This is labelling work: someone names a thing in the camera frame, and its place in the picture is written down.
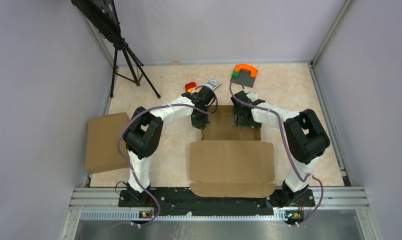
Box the large cardboard box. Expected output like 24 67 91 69
188 105 276 198

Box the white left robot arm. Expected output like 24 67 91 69
120 86 218 207

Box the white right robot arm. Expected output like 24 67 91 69
231 90 331 206

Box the blue playing card box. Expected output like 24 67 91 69
204 77 222 91

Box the small folded cardboard box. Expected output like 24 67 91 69
84 112 130 174

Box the yellow oval toy block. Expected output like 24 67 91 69
187 86 202 94

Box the red oval plastic block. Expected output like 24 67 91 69
184 81 197 93

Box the green small toy brick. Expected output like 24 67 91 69
232 71 240 78

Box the orange arch toy block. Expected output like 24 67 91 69
233 63 258 78

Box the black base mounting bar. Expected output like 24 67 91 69
118 187 316 217

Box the black tripod stand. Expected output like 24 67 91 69
71 0 161 98

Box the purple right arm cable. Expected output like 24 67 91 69
228 81 324 227

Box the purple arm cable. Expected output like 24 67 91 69
228 81 324 227
116 85 219 229

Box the grey lego base plate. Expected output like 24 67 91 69
230 70 256 88

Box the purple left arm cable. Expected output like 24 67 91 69
116 85 219 229

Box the aluminium front rail frame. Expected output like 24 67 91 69
60 186 382 240

